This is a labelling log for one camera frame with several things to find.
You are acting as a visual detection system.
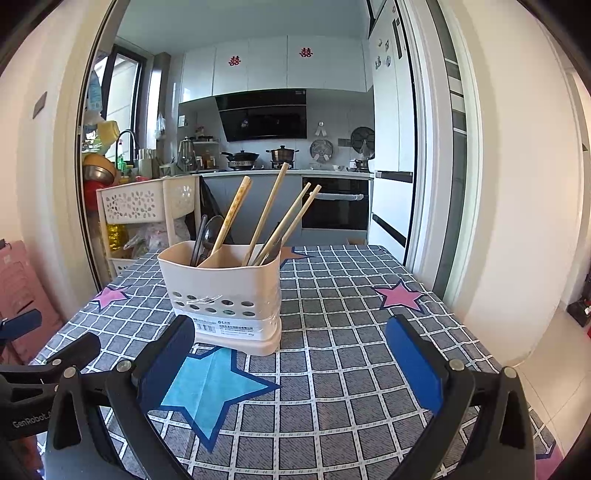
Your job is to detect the yellow plastic container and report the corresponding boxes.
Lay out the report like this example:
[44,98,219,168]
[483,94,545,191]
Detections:
[97,120,121,146]

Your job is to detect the dark cloth on cart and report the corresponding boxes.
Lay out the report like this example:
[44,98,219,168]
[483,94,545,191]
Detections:
[187,178,222,241]

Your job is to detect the white upper kitchen cabinets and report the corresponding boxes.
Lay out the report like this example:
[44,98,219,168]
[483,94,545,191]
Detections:
[179,34,374,103]

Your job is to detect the steel cooking pot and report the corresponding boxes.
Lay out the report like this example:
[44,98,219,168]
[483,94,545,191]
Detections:
[265,144,300,163]

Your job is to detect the white refrigerator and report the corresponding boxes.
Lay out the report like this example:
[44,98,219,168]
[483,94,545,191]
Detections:
[368,0,416,266]

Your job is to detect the beige plastic utensil holder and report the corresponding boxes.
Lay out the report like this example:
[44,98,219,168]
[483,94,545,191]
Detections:
[157,241,283,357]

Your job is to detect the grey plaid star tablecloth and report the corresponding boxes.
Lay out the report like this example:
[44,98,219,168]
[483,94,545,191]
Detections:
[28,244,561,480]

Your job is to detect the glass kettle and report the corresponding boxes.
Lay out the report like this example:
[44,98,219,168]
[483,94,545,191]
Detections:
[178,137,198,171]

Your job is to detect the white perforated storage cart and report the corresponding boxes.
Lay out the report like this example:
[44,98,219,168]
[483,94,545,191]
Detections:
[96,175,201,278]

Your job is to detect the black built-in oven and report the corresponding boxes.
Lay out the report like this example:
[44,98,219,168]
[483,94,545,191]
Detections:
[301,176,371,232]

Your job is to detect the pink folding chair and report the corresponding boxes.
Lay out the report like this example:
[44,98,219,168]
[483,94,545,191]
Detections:
[0,240,61,365]

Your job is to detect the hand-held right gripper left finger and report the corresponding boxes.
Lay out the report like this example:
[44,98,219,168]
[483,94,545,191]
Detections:
[46,315,197,480]

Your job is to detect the black range hood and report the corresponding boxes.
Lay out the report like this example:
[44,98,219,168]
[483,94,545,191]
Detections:
[215,89,308,142]

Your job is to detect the black kitchen faucet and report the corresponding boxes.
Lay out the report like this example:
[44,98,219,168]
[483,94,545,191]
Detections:
[116,130,139,167]

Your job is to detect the plain wooden chopstick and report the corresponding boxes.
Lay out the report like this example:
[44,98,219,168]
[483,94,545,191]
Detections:
[241,162,290,267]
[257,185,322,267]
[252,182,312,267]

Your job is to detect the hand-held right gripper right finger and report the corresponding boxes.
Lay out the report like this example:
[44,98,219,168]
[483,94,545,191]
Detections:
[385,315,536,480]

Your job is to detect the black wok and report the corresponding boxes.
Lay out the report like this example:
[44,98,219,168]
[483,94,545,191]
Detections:
[221,150,260,169]

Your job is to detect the blue patterned wooden chopstick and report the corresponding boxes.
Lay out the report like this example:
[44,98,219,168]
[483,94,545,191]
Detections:
[210,176,253,259]

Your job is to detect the stainless steel bowl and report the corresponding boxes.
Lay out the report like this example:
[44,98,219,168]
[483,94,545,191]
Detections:
[83,164,116,183]

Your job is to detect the dark translucent plastic spoon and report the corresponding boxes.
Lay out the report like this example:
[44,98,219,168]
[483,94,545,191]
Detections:
[203,215,225,259]
[261,237,282,267]
[191,215,209,267]

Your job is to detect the white spice rack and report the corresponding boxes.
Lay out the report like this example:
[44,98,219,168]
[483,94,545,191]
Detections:
[194,138,220,169]

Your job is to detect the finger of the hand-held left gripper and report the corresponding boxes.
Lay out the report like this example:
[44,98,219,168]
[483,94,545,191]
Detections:
[0,331,102,386]
[0,309,43,344]

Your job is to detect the grey kitchen counter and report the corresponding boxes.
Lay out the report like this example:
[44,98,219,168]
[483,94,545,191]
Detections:
[201,168,375,245]

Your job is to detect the yellow oil bottle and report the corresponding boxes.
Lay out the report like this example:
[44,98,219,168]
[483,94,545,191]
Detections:
[106,224,130,252]

